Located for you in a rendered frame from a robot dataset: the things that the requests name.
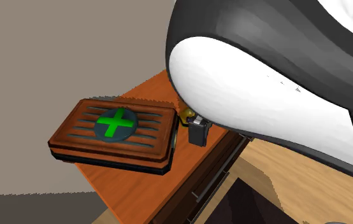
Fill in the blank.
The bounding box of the small yellow object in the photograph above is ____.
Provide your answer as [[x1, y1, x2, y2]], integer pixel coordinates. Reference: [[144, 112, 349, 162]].
[[178, 106, 196, 127]]

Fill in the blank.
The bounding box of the orange-brown wooden chest of drawers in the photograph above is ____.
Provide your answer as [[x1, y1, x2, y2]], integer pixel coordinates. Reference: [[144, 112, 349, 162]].
[[75, 69, 254, 224]]

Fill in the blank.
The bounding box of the brown box with green cross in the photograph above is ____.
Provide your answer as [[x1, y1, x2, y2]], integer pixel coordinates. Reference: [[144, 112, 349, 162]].
[[47, 98, 179, 176]]

